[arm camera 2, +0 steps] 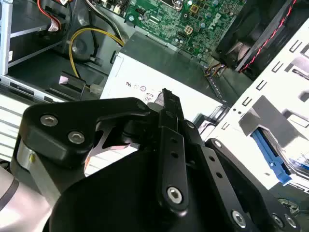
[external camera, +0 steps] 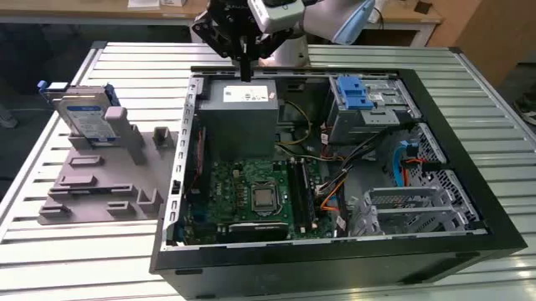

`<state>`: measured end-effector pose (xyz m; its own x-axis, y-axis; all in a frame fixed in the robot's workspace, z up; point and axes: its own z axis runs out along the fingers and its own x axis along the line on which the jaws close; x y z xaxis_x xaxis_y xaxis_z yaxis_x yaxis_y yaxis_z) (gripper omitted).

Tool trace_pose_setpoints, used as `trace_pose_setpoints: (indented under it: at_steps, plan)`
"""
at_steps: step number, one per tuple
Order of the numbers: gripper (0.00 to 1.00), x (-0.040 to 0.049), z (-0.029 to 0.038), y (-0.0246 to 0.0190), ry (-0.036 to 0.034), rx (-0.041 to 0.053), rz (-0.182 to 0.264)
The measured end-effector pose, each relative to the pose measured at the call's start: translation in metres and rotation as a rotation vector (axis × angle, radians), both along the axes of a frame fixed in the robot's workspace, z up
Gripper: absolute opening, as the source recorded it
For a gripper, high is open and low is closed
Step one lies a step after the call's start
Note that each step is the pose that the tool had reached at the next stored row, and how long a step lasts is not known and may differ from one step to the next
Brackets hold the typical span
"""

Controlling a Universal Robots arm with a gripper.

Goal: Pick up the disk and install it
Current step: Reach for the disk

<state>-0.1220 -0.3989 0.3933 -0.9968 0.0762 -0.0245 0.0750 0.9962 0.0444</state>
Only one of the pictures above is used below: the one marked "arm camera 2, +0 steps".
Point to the hard disk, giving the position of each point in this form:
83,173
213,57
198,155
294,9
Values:
265,149

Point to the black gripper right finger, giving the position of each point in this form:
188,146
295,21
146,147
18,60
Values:
217,174

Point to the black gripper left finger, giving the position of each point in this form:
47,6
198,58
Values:
60,135

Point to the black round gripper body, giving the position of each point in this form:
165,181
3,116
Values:
116,205

